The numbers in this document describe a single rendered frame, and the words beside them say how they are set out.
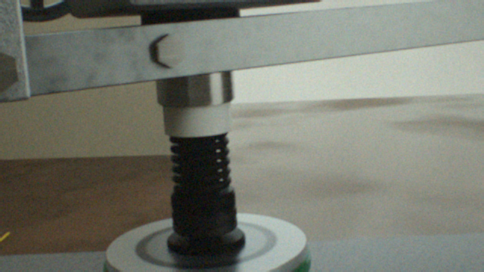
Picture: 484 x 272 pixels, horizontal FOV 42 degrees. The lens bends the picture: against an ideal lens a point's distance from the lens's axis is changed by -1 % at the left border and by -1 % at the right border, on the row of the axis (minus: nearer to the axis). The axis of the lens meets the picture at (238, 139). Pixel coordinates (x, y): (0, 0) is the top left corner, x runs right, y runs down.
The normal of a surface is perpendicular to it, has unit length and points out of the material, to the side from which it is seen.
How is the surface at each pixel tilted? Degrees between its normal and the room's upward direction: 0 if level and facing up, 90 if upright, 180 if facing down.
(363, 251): 0
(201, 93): 90
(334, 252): 0
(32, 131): 90
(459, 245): 0
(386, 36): 90
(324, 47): 90
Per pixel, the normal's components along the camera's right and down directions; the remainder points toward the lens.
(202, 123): 0.18, 0.16
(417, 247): -0.06, -0.98
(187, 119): -0.22, 0.18
